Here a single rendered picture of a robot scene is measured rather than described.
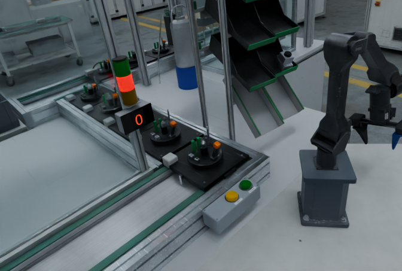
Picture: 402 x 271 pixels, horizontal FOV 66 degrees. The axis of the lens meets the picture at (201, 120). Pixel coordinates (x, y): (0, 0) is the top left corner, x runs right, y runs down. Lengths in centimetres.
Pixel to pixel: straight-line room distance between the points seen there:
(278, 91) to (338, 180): 59
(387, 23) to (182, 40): 376
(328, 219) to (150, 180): 63
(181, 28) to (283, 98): 82
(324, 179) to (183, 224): 44
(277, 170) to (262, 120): 21
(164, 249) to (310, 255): 43
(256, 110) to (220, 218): 52
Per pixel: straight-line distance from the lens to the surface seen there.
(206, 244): 107
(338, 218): 112
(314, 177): 99
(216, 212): 102
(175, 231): 99
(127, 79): 102
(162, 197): 117
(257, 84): 123
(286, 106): 143
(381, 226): 118
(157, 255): 100
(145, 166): 124
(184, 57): 201
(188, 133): 138
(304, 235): 110
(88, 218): 115
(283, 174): 130
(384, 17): 526
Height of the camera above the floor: 169
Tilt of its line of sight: 29 degrees down
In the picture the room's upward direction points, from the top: 8 degrees counter-clockwise
